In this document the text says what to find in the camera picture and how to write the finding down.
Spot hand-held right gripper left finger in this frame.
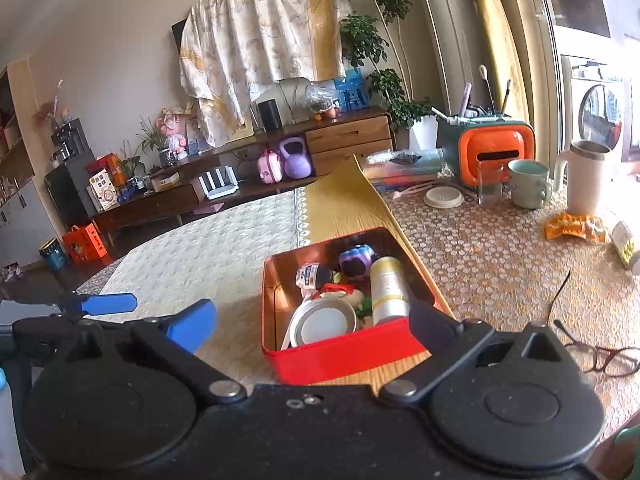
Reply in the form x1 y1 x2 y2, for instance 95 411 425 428
60 299 249 403

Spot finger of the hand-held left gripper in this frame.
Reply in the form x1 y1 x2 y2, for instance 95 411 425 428
11 314 88 348
57 292 138 322

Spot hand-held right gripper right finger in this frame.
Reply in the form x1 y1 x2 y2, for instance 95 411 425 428
380 301 576 403

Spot white bottle with yellow label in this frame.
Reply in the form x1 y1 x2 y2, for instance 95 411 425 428
370 256 412 326

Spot red metal tin box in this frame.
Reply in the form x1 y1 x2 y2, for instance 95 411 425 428
261 226 456 386

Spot purple ball toy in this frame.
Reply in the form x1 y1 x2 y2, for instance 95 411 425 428
339 244 377 280

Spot round metal jar lid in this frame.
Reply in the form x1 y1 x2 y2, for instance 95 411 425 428
289 296 358 348

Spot small bottle with black cap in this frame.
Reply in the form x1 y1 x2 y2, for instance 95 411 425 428
296 264 335 290

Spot orange gift bag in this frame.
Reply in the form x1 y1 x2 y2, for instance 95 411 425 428
62 224 108 263

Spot teal bucket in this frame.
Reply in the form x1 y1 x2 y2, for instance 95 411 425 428
39 237 68 271

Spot cream quilted table mat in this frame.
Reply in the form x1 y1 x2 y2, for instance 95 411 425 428
102 187 313 386

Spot white and brown snack bag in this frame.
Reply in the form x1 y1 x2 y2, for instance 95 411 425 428
89 169 118 211

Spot black mini fridge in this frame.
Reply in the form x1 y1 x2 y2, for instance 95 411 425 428
44 152 101 231

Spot white round coaster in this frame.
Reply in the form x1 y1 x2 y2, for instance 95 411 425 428
424 186 465 208

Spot small cardboard box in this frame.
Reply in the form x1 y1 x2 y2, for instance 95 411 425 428
150 172 181 192

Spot white router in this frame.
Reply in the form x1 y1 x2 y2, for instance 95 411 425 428
197 167 240 201

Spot red and orange gift boxes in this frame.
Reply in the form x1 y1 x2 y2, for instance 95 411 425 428
86 154 123 183

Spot tall wooden and white cabinet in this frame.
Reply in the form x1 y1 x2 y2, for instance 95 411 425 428
0 57 58 266

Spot small green potted plant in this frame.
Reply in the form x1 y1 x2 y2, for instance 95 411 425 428
117 140 146 178

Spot gold placemat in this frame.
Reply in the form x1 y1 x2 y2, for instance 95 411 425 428
295 155 453 386

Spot clear drinking glass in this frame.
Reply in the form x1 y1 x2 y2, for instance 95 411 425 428
476 160 503 206

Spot small plant in patterned vase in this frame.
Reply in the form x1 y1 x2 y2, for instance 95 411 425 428
136 115 177 167

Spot black coffee machine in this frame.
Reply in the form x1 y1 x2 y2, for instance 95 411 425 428
50 119 91 161

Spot pale green mug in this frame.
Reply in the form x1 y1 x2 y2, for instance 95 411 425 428
507 159 553 209

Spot orange snack wrapper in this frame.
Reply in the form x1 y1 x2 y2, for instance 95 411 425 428
544 212 608 243

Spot pink toy case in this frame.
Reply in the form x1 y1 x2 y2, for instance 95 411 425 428
256 149 284 183

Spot dark framed eyeglasses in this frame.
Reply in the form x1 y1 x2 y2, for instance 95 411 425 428
552 319 640 377

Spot pink plush doll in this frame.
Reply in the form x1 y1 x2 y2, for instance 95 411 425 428
157 107 193 153

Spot orange and green desk organizer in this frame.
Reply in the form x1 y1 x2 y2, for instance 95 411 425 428
437 112 536 188

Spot purple kettlebell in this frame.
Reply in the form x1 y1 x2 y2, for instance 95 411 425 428
278 137 312 180

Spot vase of dried flowers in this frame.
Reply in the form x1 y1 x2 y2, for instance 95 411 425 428
32 80 73 133

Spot wooden television cabinet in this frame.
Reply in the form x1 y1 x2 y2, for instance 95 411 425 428
90 106 396 248

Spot small white packet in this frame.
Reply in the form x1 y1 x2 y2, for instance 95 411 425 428
610 220 640 276

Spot white beige tumbler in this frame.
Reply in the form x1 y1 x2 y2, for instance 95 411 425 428
552 140 613 216

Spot black cylinder speaker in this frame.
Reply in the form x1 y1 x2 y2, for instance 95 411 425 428
256 100 281 132

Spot blue picture box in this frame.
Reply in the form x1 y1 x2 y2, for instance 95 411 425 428
334 69 371 111

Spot clear plastic bag of fruit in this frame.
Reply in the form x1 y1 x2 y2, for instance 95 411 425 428
304 82 343 121

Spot white washing machine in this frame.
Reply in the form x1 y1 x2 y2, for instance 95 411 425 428
562 55 628 161

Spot cream and yellow cover cloth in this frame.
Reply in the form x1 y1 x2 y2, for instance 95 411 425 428
179 0 353 146

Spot yellow curtain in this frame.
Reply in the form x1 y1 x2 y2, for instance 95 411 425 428
465 0 531 116

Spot thin black cable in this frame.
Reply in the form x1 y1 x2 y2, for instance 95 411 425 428
547 270 572 321

